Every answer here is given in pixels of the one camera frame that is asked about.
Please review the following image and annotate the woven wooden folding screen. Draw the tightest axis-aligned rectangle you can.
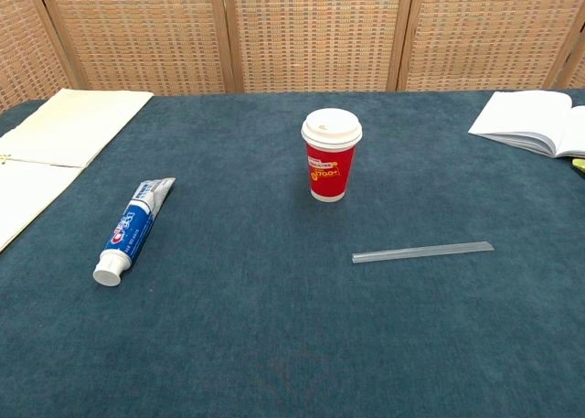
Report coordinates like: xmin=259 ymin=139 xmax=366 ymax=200
xmin=0 ymin=0 xmax=585 ymax=113

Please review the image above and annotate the blue white toothpaste tube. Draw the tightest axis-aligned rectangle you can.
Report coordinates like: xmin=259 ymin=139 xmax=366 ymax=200
xmin=92 ymin=177 xmax=177 ymax=287

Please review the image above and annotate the red paper cup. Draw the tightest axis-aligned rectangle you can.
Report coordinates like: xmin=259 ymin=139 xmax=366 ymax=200
xmin=305 ymin=141 xmax=356 ymax=203

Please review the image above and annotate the open cream notebook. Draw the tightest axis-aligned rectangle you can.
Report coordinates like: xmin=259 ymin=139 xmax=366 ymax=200
xmin=0 ymin=88 xmax=155 ymax=253

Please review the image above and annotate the open white book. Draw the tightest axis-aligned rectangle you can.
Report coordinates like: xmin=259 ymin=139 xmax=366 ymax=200
xmin=467 ymin=90 xmax=585 ymax=159

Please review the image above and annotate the white plastic cup lid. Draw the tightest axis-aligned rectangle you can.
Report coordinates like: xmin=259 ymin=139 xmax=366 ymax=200
xmin=300 ymin=107 xmax=364 ymax=148

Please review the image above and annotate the transparent plastic straw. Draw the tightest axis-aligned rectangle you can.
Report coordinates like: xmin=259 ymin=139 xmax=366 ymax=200
xmin=351 ymin=241 xmax=495 ymax=264

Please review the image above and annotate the blue table cloth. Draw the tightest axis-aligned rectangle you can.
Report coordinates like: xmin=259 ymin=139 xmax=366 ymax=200
xmin=0 ymin=88 xmax=585 ymax=418

